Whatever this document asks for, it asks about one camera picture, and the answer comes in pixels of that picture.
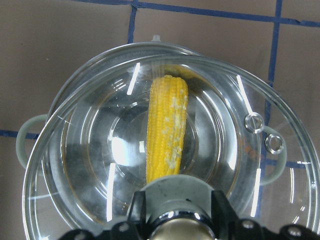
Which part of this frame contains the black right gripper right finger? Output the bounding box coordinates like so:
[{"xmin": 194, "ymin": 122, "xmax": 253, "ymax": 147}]
[{"xmin": 211, "ymin": 190, "xmax": 238, "ymax": 233}]

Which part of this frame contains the yellow corn cob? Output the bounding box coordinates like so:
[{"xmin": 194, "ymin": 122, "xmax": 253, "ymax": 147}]
[{"xmin": 146, "ymin": 75, "xmax": 189, "ymax": 183}]

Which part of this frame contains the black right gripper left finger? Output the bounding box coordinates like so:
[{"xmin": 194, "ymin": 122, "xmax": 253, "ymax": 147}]
[{"xmin": 127, "ymin": 191, "xmax": 148, "ymax": 234}]

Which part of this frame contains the glass pot lid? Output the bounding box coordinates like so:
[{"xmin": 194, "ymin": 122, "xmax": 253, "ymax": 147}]
[{"xmin": 22, "ymin": 55, "xmax": 320, "ymax": 240}]

